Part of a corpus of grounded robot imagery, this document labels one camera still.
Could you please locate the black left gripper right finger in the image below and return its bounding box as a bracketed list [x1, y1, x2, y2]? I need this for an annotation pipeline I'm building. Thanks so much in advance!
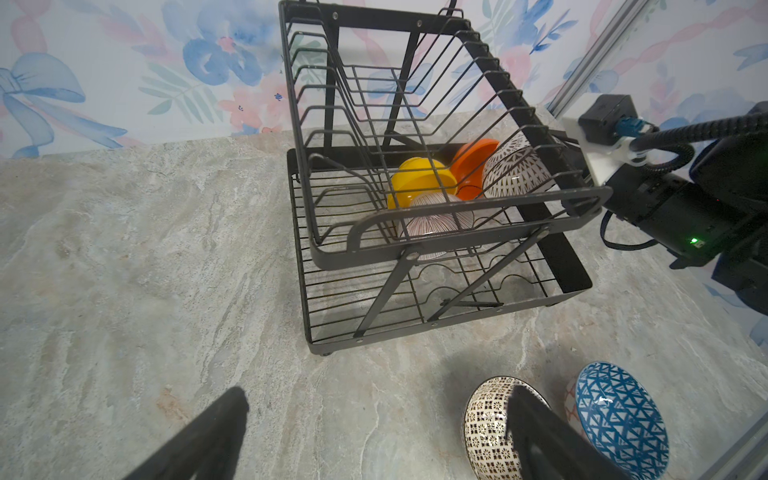
[505, 385, 628, 479]

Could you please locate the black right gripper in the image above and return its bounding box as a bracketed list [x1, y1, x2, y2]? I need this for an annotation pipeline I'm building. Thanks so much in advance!
[602, 165, 738, 267]

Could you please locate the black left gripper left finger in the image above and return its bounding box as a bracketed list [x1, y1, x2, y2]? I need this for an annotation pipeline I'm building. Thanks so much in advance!
[127, 386, 249, 479]

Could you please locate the white dotted pattern bowl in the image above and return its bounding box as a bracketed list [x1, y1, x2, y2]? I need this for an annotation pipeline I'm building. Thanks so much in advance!
[462, 376, 549, 479]

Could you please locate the blue triangle pattern bowl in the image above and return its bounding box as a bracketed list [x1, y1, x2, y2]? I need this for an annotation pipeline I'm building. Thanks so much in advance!
[567, 362, 670, 479]

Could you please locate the white brown lattice bowl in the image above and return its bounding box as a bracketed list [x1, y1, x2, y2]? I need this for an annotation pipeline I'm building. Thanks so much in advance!
[482, 133, 554, 198]

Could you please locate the orange plastic bowl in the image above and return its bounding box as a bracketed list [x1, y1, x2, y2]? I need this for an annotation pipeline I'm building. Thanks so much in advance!
[450, 138, 500, 201]

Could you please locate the pink ribbed glass bowl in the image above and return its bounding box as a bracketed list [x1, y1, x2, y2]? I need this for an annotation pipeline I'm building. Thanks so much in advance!
[398, 191, 474, 239]

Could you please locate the yellow plastic bowl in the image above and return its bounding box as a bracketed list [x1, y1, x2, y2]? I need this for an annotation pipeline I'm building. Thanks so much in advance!
[387, 157, 457, 210]

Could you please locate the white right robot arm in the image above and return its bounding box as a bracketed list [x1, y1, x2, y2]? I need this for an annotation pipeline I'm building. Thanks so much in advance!
[606, 102, 767, 313]

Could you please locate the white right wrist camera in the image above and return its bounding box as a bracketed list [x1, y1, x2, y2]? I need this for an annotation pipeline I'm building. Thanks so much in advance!
[559, 93, 647, 186]

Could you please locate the aluminium right corner post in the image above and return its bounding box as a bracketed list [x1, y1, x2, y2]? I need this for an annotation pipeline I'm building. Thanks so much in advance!
[548, 0, 651, 117]

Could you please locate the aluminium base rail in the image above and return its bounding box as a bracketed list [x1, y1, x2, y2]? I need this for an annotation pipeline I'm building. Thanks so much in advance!
[699, 410, 767, 480]

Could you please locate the black wire dish rack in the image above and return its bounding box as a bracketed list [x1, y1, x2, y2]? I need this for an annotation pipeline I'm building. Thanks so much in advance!
[279, 1, 611, 356]

